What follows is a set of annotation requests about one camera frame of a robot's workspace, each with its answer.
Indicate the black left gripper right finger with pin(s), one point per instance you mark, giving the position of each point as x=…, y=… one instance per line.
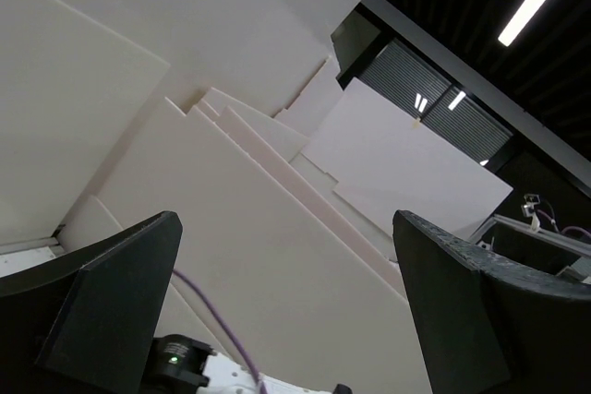
x=487, y=324

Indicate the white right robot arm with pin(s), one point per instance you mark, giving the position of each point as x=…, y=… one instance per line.
x=178, y=364

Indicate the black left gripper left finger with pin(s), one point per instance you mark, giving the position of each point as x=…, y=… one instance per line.
x=84, y=322

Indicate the aluminium frame with camera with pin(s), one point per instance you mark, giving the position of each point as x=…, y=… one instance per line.
x=538, y=242

